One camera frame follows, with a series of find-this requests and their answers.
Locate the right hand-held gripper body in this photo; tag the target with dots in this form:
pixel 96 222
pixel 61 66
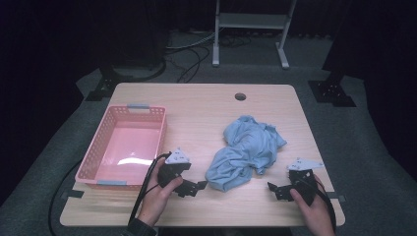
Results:
pixel 303 185

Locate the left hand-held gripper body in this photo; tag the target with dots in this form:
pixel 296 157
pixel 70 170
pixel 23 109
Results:
pixel 172 172

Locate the light blue shirt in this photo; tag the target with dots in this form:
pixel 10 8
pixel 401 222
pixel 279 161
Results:
pixel 246 150

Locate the pink plastic basket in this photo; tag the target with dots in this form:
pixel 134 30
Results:
pixel 128 144

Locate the person's left hand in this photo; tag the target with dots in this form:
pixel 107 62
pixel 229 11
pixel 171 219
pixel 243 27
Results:
pixel 155 200

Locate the person's right hand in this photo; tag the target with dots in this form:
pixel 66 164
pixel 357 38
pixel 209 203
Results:
pixel 319 216

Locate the black tape strip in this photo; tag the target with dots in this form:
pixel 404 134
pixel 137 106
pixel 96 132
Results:
pixel 337 197
pixel 72 193

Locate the black stand base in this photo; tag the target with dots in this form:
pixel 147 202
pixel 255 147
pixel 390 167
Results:
pixel 106 85
pixel 331 93

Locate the white metal stand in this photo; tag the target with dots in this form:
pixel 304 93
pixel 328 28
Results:
pixel 250 20

